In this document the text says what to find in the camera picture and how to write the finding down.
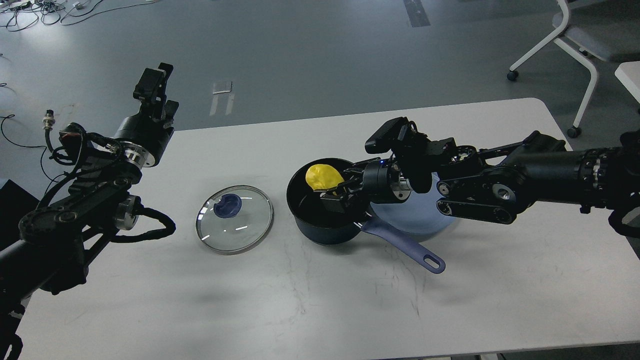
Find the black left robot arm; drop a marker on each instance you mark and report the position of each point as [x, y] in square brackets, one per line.
[90, 207]

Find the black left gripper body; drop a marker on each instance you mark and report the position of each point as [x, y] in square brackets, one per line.
[143, 137]

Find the white chair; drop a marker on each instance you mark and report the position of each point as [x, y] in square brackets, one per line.
[608, 30]

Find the blue plate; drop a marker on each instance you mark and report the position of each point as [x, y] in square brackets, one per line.
[419, 215]

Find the glass lid with blue knob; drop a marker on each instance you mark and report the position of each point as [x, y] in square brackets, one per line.
[235, 219]

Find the black box at left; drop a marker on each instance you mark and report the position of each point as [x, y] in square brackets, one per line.
[15, 203]

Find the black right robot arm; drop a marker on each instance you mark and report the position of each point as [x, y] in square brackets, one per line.
[491, 185]

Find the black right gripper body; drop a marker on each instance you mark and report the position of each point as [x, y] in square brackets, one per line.
[380, 181]

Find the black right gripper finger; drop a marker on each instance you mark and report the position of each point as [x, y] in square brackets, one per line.
[347, 198]
[354, 173]

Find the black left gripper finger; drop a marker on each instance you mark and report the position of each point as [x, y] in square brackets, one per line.
[169, 110]
[150, 89]

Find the dark blue saucepan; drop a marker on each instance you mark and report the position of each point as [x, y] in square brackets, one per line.
[328, 228]

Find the white table corner at right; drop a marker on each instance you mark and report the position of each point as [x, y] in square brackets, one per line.
[628, 73]

